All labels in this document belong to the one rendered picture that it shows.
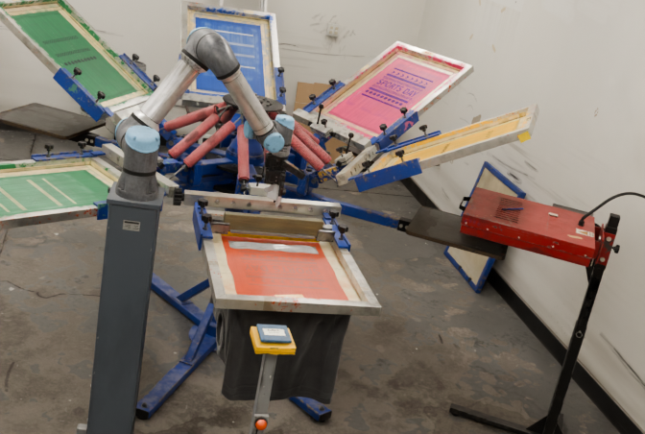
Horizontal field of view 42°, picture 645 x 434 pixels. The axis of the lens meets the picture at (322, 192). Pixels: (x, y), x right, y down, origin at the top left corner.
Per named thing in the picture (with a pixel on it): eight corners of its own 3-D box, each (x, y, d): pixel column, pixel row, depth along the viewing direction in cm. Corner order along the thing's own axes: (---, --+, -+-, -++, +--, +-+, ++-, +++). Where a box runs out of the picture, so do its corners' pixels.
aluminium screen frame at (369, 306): (379, 316, 297) (381, 306, 295) (214, 308, 281) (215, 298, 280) (328, 228, 368) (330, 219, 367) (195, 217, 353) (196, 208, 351)
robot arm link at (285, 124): (271, 112, 327) (291, 113, 331) (267, 139, 331) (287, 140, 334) (278, 118, 321) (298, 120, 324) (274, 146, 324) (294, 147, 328)
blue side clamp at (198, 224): (211, 251, 326) (213, 234, 324) (198, 250, 325) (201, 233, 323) (203, 221, 354) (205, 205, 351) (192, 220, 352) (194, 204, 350)
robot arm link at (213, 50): (227, 34, 285) (294, 143, 311) (218, 27, 294) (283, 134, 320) (199, 53, 284) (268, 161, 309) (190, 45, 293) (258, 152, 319)
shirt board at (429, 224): (508, 244, 412) (513, 229, 409) (500, 274, 375) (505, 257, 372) (255, 176, 442) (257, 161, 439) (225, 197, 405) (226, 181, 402)
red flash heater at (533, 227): (596, 239, 401) (603, 216, 397) (597, 274, 359) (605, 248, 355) (470, 205, 415) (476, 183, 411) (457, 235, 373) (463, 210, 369)
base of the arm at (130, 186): (111, 198, 291) (114, 170, 287) (118, 182, 305) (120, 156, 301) (155, 204, 293) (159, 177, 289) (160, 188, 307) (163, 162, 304)
